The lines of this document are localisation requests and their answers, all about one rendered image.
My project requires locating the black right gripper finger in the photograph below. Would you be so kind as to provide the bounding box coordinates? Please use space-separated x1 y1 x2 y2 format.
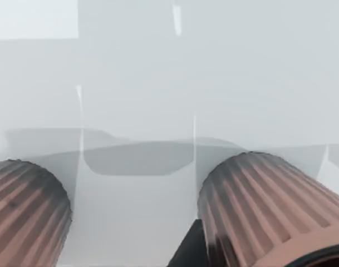
168 219 210 267

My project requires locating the ribbed terracotta plant pot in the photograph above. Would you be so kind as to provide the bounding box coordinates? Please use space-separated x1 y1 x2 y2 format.
0 159 73 267
196 151 339 267

